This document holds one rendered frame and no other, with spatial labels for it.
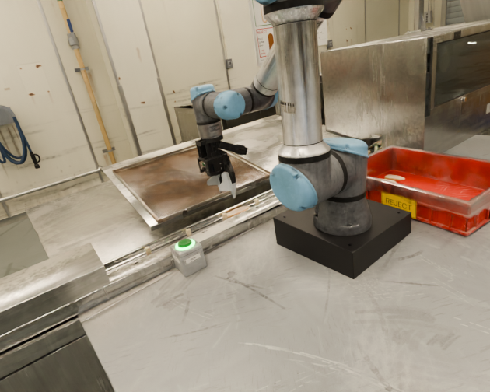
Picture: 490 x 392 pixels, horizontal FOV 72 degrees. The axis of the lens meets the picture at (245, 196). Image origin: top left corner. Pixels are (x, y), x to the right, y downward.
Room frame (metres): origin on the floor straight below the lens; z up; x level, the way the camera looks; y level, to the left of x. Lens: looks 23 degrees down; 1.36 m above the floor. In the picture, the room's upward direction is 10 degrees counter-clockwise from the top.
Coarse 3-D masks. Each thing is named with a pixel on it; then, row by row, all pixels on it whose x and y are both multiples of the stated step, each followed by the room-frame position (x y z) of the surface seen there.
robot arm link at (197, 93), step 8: (192, 88) 1.04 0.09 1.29; (200, 88) 1.02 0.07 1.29; (208, 88) 1.03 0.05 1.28; (192, 96) 1.04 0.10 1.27; (200, 96) 1.02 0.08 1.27; (192, 104) 1.05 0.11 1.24; (200, 104) 1.01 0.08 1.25; (200, 112) 1.02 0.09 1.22; (200, 120) 1.03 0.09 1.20; (208, 120) 1.02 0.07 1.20; (216, 120) 1.03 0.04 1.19
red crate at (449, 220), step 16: (384, 176) 1.22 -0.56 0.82; (416, 176) 1.17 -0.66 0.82; (368, 192) 1.02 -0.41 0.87; (448, 192) 1.00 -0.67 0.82; (464, 192) 0.98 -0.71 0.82; (480, 192) 0.96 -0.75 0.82; (416, 208) 0.86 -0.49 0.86; (432, 224) 0.82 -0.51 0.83; (448, 224) 0.79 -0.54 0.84; (464, 224) 0.75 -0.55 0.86; (480, 224) 0.77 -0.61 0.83
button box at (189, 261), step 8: (192, 248) 0.81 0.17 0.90; (200, 248) 0.82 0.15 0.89; (176, 256) 0.81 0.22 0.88; (184, 256) 0.79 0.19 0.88; (192, 256) 0.81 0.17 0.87; (200, 256) 0.82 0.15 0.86; (176, 264) 0.83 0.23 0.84; (184, 264) 0.79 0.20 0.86; (192, 264) 0.80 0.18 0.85; (200, 264) 0.81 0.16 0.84; (184, 272) 0.79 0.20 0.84; (192, 272) 0.80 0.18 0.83
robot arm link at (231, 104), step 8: (240, 88) 1.01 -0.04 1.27; (208, 96) 0.99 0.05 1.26; (216, 96) 0.95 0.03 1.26; (224, 96) 0.93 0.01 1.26; (232, 96) 0.93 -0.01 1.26; (240, 96) 0.94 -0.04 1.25; (248, 96) 0.98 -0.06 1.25; (208, 104) 0.97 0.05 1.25; (216, 104) 0.94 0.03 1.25; (224, 104) 0.92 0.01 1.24; (232, 104) 0.92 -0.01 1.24; (240, 104) 0.94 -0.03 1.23; (248, 104) 0.98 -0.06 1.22; (208, 112) 0.98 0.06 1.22; (216, 112) 0.95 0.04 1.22; (224, 112) 0.92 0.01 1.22; (232, 112) 0.92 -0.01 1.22; (240, 112) 0.94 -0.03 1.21; (248, 112) 1.00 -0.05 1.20
